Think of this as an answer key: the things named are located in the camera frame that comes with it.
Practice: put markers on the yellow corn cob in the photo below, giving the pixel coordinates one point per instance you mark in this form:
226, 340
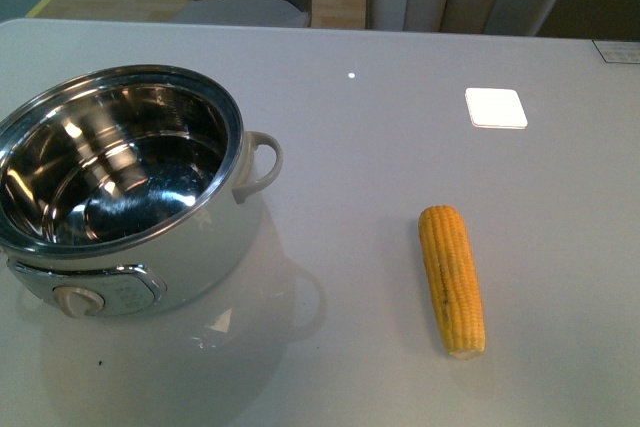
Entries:
453, 281

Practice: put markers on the white electric cooking pot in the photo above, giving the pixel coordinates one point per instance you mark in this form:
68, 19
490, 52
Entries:
130, 190

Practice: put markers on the table label sticker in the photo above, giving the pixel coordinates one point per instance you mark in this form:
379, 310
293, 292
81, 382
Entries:
618, 52

